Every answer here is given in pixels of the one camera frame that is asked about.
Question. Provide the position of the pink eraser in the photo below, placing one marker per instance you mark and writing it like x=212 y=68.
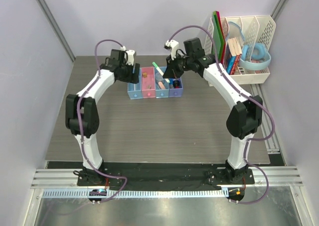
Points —
x=161 y=85

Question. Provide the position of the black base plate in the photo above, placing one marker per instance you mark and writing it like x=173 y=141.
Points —
x=157 y=176

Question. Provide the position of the clear tape roll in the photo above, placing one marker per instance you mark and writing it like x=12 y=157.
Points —
x=158 y=77

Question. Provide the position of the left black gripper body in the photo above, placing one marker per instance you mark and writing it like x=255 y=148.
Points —
x=127 y=74

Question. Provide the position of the purple drawer box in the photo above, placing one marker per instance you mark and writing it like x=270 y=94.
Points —
x=176 y=92

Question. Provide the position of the red black stamp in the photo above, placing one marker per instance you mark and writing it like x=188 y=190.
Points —
x=176 y=84

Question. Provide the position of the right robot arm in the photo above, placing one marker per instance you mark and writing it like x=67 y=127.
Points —
x=245 y=110

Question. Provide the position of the pink drawer box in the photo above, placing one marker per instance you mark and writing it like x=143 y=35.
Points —
x=149 y=80

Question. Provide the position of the books stack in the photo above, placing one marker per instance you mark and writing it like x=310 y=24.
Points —
x=232 y=55

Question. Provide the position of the green folder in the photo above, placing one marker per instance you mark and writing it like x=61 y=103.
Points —
x=216 y=35

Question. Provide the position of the red folder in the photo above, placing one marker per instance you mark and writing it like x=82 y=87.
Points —
x=222 y=37

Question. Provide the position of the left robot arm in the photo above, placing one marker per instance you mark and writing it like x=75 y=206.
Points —
x=81 y=112

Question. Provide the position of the white cable duct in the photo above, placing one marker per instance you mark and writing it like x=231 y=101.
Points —
x=100 y=193

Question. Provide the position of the white file organizer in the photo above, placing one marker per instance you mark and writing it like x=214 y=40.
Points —
x=254 y=29

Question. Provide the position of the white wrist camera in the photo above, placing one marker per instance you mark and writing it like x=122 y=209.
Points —
x=130 y=57
x=172 y=46

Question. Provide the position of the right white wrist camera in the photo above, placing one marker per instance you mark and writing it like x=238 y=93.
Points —
x=172 y=46

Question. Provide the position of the light blue drawer box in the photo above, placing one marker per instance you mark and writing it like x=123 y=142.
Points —
x=134 y=91

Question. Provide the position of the green marker pen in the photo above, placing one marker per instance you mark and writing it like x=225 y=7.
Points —
x=160 y=72

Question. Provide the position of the blue headphones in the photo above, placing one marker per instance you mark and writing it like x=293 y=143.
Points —
x=260 y=58

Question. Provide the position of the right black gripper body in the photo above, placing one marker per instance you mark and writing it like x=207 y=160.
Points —
x=179 y=65

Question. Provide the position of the blue glue stick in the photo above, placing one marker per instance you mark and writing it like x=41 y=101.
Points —
x=171 y=85

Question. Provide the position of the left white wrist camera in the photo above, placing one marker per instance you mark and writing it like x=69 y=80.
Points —
x=130 y=57

